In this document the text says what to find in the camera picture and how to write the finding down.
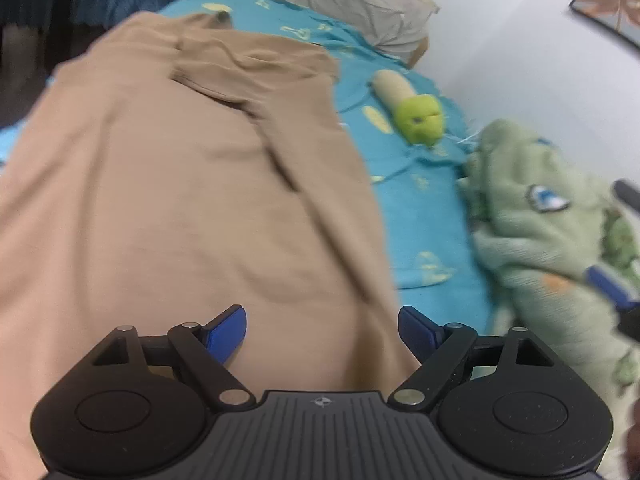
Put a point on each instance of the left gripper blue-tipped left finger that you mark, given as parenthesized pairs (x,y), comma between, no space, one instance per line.
(136,404)

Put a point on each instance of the teal patterned bed sheet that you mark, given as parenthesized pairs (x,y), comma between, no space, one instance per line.
(416,187)

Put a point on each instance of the green plush toy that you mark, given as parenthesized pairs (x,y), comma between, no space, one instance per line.
(418,117)

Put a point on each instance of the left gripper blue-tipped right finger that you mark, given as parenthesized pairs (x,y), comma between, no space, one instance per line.
(507,403)

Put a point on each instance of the framed leaf wall picture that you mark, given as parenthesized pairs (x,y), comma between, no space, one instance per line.
(621,17)

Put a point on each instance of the tan sweatshirt garment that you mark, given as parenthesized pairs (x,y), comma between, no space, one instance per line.
(178,167)

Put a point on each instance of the black metal stand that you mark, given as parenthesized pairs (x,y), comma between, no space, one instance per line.
(60,34)

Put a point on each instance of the pale green fluffy blanket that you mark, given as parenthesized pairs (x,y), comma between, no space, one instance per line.
(538,223)

